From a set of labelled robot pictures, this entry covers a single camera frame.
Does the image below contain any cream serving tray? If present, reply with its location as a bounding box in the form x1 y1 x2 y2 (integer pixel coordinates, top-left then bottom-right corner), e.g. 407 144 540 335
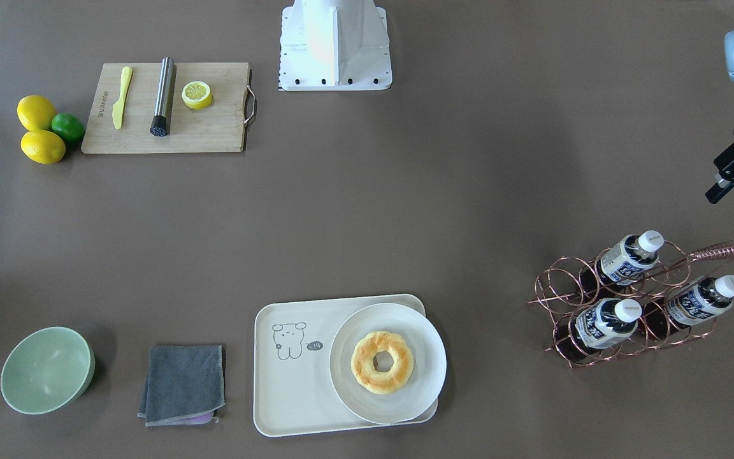
253 293 438 437

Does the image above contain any yellow lemon near board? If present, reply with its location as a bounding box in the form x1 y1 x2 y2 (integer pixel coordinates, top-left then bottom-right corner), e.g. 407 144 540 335
20 130 67 164

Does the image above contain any yellow plastic knife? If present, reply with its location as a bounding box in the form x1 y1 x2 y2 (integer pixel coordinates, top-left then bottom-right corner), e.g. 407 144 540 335
112 65 133 130

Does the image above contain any half lemon slice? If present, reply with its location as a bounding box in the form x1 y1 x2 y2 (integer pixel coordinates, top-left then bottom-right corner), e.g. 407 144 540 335
181 81 213 110

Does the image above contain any white round plate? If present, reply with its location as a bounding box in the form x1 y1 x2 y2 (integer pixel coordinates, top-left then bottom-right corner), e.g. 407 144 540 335
329 303 447 424

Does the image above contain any tea bottle middle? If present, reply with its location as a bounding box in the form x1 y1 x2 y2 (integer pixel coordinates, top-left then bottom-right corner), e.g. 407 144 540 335
640 274 734 340

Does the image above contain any tea bottle white cap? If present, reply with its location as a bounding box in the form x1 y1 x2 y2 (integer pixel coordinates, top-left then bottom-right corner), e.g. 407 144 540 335
579 230 665 297

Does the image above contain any glazed donut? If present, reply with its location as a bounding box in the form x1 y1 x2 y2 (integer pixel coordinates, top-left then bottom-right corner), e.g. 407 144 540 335
350 330 415 395

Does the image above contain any mint green bowl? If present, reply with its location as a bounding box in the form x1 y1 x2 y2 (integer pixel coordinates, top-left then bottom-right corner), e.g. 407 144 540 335
0 326 96 415

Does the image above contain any copper wire bottle rack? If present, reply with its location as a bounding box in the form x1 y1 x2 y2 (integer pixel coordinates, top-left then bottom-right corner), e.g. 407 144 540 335
533 236 734 368

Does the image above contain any steel muddler with black tip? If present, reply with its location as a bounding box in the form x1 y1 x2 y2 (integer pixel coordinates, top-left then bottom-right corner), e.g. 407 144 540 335
149 56 176 137

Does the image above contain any bamboo cutting board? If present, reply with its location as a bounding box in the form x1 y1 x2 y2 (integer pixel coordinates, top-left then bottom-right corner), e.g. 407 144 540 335
81 62 255 154

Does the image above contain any grey folded cloth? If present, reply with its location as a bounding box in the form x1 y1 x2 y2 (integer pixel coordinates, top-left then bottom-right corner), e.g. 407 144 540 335
137 344 226 427

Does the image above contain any yellow lemon far one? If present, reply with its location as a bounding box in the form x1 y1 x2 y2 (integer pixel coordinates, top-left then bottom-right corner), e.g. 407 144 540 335
17 95 57 131

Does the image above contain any tea bottle far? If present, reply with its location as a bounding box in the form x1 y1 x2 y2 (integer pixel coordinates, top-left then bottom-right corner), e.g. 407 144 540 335
554 298 643 363

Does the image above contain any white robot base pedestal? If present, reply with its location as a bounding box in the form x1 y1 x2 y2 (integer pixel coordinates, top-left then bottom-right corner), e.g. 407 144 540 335
278 1 393 91

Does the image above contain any green lime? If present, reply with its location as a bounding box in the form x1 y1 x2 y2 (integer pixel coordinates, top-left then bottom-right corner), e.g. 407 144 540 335
50 113 85 143

